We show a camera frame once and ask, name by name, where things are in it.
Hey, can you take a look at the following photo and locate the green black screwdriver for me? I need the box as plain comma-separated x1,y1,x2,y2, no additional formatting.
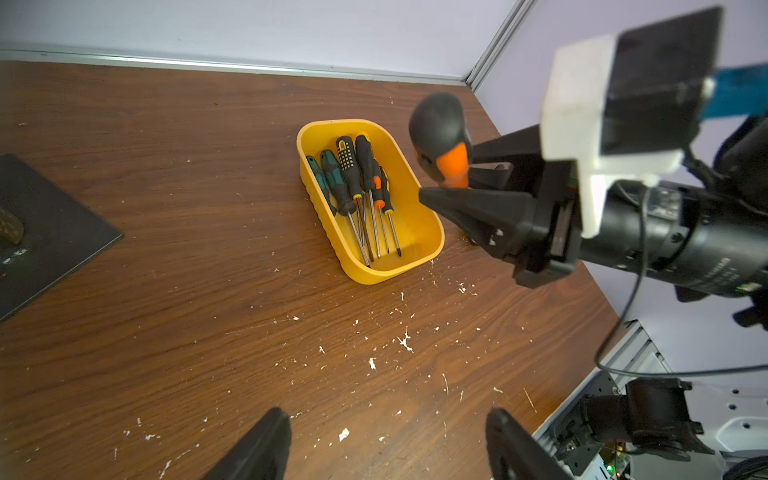
321,149,371,267
306,156,337,216

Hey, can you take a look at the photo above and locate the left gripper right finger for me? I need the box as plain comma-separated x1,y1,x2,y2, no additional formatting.
485,408,571,480

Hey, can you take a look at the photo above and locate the large orange black screwdriver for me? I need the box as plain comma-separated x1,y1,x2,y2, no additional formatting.
408,92,472,188

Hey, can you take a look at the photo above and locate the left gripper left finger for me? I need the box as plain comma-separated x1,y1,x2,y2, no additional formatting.
204,407,292,480

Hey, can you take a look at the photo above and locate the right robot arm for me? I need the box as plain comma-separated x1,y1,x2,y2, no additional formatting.
419,116,767,327

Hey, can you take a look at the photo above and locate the black yellow grip screwdriver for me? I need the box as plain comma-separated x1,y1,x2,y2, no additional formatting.
380,167,402,257

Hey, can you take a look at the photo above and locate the small orange black screwdriver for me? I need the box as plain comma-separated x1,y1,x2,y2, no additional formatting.
373,160,390,253

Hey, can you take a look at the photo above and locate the black handled long screwdriver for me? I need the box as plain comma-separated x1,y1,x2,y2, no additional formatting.
355,135,381,258

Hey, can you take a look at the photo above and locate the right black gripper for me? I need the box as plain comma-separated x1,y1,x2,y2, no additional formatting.
418,125,581,289

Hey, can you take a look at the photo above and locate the black yellow thin screwdriver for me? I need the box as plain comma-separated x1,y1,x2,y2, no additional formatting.
336,136,372,266

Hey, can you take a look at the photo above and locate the yellow plastic storage box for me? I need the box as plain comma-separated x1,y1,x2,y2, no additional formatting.
296,119,445,285

